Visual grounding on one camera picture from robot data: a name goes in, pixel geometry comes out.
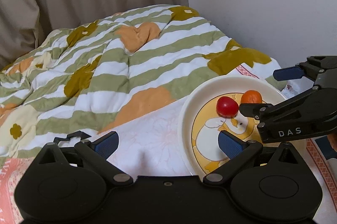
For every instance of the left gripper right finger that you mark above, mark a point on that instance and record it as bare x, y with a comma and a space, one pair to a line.
240, 153

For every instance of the green striped flower duvet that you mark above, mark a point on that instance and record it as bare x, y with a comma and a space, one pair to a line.
103, 74

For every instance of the red cherry tomato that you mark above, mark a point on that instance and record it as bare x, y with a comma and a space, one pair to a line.
227, 107

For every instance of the cream duck print bowl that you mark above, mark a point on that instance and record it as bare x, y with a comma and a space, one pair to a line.
199, 124

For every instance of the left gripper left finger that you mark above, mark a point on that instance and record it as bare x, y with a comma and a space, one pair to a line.
95, 155

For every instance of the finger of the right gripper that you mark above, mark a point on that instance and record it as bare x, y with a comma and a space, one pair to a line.
257, 111
290, 73

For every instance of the small tangerine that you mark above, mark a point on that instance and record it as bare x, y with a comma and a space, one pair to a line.
251, 97

